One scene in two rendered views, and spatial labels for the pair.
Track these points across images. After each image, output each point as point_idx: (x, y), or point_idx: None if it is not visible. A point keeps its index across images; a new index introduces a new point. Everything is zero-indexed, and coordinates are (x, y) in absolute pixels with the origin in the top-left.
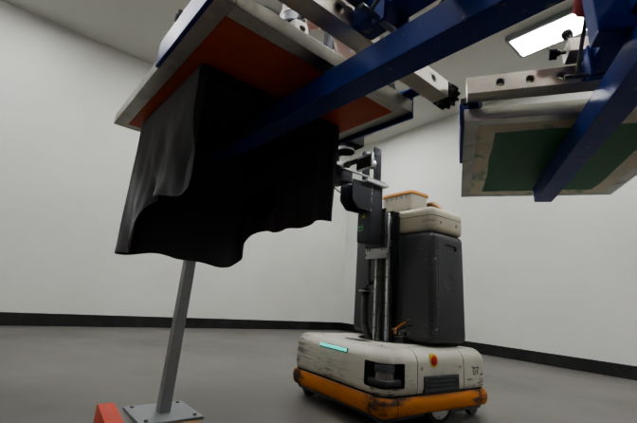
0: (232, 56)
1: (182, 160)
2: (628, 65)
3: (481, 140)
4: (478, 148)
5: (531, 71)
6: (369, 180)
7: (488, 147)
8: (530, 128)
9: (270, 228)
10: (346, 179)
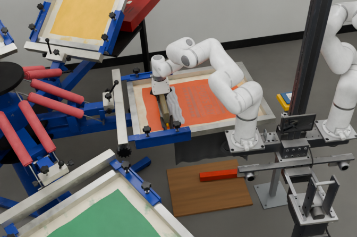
0: (150, 89)
1: None
2: None
3: (130, 191)
4: (138, 199)
5: (83, 164)
6: (288, 197)
7: (133, 202)
8: (100, 197)
9: (224, 155)
10: (282, 177)
